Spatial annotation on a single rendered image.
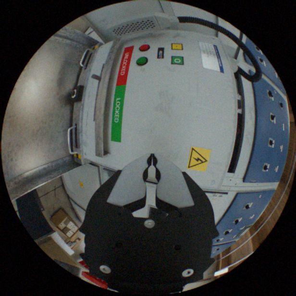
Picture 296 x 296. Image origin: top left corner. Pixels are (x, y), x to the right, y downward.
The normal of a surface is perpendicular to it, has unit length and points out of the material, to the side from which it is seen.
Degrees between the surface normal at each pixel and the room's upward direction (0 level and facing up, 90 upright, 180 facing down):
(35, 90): 0
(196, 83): 90
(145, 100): 90
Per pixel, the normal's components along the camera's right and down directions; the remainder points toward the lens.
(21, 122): 0.95, 0.15
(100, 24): -0.18, 0.98
